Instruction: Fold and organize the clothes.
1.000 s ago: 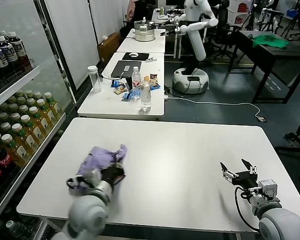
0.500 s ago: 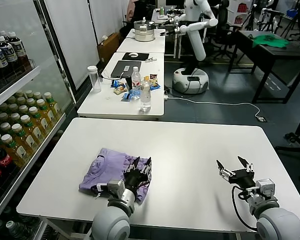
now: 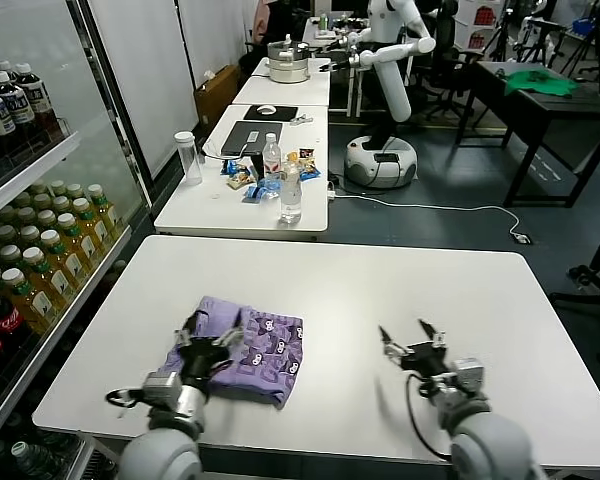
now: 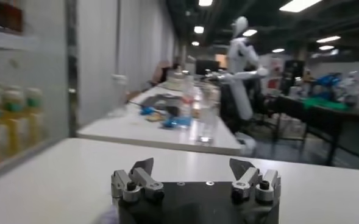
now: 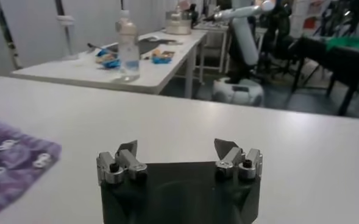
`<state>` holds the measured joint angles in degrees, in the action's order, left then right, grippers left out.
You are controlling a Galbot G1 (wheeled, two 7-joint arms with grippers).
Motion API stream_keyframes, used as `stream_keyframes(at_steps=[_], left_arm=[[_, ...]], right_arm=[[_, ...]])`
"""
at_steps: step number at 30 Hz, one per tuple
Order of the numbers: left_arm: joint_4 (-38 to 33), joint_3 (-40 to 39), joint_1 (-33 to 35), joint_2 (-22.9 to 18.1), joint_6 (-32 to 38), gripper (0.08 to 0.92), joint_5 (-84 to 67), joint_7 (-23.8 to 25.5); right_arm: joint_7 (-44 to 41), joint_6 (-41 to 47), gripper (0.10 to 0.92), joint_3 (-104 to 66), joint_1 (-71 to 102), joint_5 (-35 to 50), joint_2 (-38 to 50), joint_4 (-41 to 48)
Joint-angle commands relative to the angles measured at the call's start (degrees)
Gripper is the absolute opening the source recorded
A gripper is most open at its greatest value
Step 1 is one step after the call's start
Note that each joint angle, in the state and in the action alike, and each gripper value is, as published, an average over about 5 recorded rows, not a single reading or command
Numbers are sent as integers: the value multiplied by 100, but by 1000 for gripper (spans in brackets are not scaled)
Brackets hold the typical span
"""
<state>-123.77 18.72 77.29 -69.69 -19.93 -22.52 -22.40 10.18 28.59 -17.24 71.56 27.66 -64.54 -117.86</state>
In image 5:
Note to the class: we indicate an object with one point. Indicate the grey laptop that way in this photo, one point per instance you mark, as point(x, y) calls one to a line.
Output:
point(148, 47)

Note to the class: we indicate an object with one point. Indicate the long white table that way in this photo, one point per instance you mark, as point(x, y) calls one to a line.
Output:
point(75, 74)

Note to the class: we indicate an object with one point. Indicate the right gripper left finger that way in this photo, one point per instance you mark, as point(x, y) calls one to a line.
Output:
point(121, 165)

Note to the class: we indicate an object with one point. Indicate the white shelf red boxes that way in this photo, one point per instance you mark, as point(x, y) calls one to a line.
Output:
point(308, 21)

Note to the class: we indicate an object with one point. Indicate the beige snack packet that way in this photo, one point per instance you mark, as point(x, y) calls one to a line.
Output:
point(106, 56)

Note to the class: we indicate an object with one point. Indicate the black office chair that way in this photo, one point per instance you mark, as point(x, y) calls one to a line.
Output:
point(276, 30)

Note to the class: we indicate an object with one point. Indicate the purple t-shirt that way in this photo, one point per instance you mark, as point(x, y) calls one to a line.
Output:
point(11, 164)

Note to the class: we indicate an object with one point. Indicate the steel steamer pot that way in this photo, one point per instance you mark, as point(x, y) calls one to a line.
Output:
point(178, 22)

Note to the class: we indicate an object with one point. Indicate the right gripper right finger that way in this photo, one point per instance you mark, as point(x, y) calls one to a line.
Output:
point(232, 161)

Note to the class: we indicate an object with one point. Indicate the white humanoid robot body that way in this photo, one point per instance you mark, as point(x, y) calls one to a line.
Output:
point(243, 45)

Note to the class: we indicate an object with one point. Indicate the green cloth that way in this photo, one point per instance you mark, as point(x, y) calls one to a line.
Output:
point(350, 42)

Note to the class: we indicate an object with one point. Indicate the black metal table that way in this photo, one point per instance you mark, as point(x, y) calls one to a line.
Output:
point(343, 58)

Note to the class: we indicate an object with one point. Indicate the black mouse pad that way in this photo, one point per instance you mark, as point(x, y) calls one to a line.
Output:
point(170, 41)

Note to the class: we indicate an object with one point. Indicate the clear jar white lid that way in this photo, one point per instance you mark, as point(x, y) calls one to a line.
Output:
point(67, 36)

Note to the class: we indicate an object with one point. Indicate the clear unlabelled water bottle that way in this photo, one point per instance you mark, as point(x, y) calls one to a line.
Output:
point(128, 45)

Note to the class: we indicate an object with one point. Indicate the blue snack packet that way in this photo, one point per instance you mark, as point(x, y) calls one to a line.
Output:
point(110, 63)
point(161, 60)

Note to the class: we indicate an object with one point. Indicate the white humanoid robot long arm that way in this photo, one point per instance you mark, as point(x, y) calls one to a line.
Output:
point(240, 12)

